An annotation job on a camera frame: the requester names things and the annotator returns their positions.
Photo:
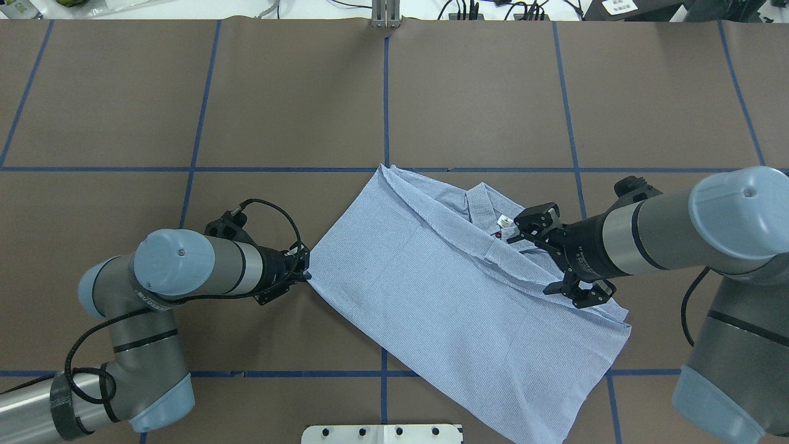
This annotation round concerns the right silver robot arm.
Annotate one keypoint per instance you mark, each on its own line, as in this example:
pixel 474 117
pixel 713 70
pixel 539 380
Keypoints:
pixel 734 384

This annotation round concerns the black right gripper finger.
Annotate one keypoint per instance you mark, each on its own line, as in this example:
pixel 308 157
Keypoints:
pixel 599 293
pixel 537 224

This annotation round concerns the white camera stand pedestal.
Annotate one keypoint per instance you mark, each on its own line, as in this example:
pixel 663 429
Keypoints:
pixel 384 433

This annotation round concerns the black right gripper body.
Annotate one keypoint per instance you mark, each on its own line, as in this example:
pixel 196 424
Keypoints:
pixel 583 250

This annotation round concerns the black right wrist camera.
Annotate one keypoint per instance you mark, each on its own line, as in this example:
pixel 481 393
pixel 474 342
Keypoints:
pixel 631 190

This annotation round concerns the green cloth pouch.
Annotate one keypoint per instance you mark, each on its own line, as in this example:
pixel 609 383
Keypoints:
pixel 71 3

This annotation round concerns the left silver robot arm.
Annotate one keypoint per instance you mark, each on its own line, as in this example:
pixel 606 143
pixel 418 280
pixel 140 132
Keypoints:
pixel 132 366

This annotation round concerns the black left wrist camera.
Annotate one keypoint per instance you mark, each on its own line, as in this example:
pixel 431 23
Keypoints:
pixel 230 226

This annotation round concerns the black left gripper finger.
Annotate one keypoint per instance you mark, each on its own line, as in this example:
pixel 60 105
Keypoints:
pixel 295 276
pixel 297 255

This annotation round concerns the light blue striped shirt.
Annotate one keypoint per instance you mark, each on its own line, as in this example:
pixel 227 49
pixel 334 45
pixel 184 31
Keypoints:
pixel 424 269

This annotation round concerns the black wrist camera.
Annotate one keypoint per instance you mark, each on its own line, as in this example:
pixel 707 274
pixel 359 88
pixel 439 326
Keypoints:
pixel 230 226
pixel 631 190

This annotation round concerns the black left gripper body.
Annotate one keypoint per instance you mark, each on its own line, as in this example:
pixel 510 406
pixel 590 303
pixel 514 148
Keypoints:
pixel 273 270

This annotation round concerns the aluminium frame post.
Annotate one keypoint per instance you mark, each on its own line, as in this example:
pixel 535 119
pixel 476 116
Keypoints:
pixel 386 14

